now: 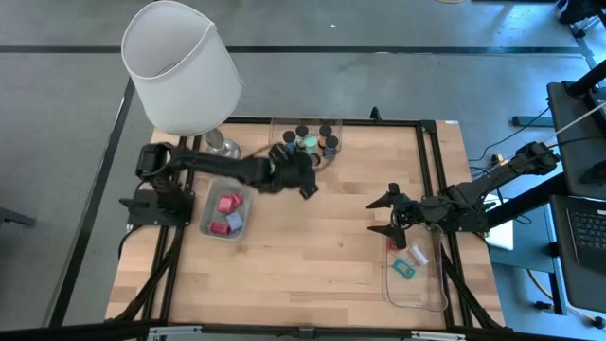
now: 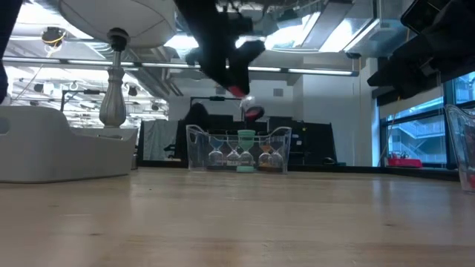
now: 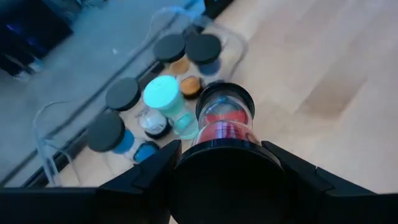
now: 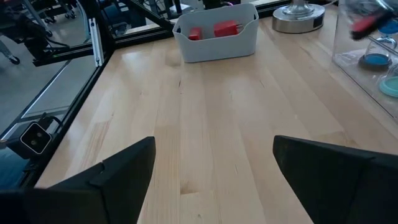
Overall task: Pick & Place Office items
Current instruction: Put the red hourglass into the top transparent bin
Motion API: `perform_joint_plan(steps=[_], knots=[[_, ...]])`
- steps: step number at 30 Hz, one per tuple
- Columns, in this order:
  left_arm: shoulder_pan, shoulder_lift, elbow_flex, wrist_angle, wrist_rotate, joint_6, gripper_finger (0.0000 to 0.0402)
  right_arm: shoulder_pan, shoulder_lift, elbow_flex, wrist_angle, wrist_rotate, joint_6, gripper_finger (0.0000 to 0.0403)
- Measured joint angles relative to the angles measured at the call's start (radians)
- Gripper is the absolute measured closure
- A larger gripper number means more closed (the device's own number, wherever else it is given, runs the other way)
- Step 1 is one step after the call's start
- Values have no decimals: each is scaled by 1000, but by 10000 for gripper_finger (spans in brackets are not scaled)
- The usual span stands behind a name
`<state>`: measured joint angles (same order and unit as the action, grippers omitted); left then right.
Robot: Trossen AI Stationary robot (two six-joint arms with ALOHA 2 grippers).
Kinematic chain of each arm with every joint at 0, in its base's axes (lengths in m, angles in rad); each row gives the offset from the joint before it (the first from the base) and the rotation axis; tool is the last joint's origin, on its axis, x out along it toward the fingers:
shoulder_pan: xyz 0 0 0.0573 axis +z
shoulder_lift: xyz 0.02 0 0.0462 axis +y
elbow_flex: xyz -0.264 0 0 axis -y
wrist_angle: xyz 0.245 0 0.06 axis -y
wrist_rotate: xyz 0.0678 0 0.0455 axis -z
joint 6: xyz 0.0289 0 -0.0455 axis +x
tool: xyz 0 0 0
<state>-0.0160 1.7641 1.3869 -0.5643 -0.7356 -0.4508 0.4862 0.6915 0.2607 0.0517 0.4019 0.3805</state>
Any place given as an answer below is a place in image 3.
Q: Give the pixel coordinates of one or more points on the red sand hourglass black caps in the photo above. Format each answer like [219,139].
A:
[227,186]

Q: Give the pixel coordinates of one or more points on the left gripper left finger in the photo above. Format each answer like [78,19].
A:
[93,205]

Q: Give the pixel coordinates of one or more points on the black cylinder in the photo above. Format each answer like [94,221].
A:
[203,49]

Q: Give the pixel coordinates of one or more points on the orange sand hourglass black caps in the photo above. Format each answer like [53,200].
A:
[169,48]

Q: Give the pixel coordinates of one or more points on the mint green hourglass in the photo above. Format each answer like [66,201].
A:
[161,91]

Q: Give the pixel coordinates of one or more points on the blue sand hourglass black caps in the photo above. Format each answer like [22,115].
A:
[105,132]

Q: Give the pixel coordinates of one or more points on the clear plastic bin with label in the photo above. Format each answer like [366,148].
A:
[90,169]

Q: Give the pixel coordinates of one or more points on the white sand hourglass black caps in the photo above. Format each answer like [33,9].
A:
[122,93]

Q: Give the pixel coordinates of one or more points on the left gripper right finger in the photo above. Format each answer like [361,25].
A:
[335,208]

